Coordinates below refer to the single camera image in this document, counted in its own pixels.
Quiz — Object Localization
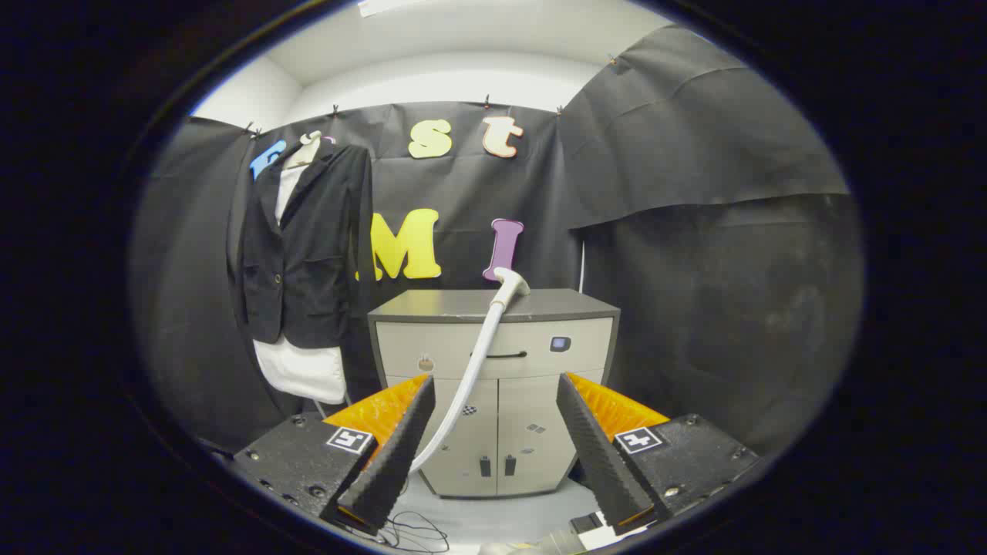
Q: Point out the white shirt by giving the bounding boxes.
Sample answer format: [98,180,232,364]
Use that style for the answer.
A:
[253,164,348,405]

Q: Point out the cream plastic clothes hanger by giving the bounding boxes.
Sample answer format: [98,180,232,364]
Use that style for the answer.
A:
[284,129,325,170]

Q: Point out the grey and beige cabinet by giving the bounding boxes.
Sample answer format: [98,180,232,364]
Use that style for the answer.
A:
[368,289,621,499]

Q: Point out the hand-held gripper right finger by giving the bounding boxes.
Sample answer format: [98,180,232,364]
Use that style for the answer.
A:
[555,372,763,537]

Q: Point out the white garment steamer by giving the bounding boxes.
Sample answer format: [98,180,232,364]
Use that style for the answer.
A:
[409,267,531,473]

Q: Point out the thin black cable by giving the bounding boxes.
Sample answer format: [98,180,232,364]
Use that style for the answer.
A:
[376,510,450,554]

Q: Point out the black suit jacket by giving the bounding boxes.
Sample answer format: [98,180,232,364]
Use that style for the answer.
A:
[228,143,376,349]

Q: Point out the black backdrop cloth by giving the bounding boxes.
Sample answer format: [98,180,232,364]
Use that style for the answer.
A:
[131,23,864,456]

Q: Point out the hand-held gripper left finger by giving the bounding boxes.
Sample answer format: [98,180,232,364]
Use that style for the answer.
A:
[230,374,437,537]

